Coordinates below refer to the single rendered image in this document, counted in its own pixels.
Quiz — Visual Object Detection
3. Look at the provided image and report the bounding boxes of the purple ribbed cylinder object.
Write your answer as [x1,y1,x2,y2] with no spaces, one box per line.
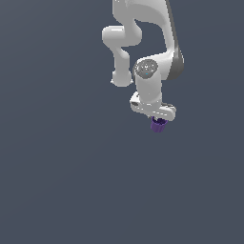
[150,116,169,133]

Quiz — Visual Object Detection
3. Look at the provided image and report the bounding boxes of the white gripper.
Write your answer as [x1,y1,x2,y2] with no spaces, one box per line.
[129,91,177,123]

